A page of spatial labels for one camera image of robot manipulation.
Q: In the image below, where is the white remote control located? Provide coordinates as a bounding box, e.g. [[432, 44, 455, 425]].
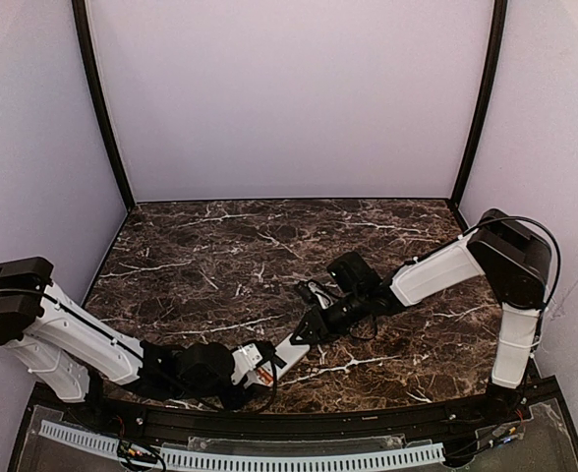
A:
[[248, 335, 311, 387]]

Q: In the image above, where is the orange battery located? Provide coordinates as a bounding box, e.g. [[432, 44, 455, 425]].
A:
[[259, 371, 273, 385]]

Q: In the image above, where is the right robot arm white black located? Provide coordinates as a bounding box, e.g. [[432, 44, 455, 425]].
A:
[[290, 208, 561, 389]]

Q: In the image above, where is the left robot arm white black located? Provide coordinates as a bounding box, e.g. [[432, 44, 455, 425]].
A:
[[0, 257, 287, 411]]

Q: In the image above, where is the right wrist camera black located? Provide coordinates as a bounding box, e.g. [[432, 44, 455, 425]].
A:
[[295, 279, 340, 309]]

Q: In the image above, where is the white slotted cable duct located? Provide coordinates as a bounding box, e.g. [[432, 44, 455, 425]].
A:
[[38, 420, 444, 471]]

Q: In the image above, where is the black front rail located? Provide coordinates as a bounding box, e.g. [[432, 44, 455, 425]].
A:
[[103, 395, 491, 441]]

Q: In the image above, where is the right black frame post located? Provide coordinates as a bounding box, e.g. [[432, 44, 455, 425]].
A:
[[450, 0, 508, 208]]

